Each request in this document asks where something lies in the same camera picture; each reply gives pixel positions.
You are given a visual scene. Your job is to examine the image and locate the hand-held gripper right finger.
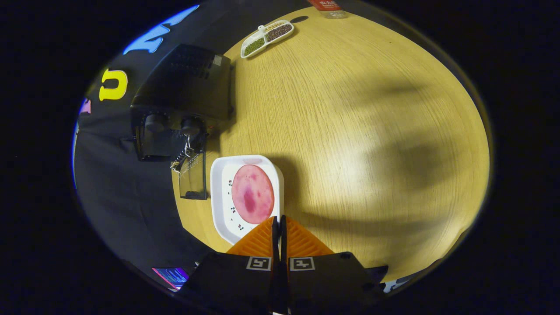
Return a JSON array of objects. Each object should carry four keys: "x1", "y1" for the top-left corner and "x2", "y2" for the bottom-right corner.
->
[{"x1": 280, "y1": 214, "x2": 389, "y2": 315}]

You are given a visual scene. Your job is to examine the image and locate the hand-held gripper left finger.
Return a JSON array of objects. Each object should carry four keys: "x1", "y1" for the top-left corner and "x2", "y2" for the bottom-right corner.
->
[{"x1": 177, "y1": 216, "x2": 280, "y2": 315}]

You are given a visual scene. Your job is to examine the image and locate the white square food tray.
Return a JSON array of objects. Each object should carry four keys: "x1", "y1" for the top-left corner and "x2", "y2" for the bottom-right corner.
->
[{"x1": 210, "y1": 154, "x2": 285, "y2": 245}]

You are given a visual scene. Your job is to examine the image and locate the pink ham slice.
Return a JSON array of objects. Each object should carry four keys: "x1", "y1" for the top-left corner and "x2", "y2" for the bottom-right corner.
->
[{"x1": 231, "y1": 164, "x2": 275, "y2": 224}]

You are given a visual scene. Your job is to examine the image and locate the black toaster oven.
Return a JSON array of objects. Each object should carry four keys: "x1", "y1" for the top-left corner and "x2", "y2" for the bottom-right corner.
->
[{"x1": 130, "y1": 44, "x2": 233, "y2": 200}]

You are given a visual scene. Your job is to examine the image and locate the lit screen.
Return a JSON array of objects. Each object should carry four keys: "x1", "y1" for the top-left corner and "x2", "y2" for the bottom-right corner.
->
[{"x1": 152, "y1": 267, "x2": 189, "y2": 290}]

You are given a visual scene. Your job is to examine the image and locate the black backdrop cloth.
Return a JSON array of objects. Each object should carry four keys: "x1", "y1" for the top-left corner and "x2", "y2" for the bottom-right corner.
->
[{"x1": 72, "y1": 4, "x2": 219, "y2": 289}]

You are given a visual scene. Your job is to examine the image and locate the white divided bean dish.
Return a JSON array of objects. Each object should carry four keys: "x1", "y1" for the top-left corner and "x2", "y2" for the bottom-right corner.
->
[{"x1": 240, "y1": 19, "x2": 294, "y2": 59}]

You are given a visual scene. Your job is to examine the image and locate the clear bottle red label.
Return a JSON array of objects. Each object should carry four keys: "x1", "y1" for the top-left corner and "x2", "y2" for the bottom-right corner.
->
[{"x1": 306, "y1": 0, "x2": 348, "y2": 19}]

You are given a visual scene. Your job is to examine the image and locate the white string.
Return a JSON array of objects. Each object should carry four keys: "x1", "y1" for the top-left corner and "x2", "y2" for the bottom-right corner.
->
[{"x1": 171, "y1": 136, "x2": 195, "y2": 172}]

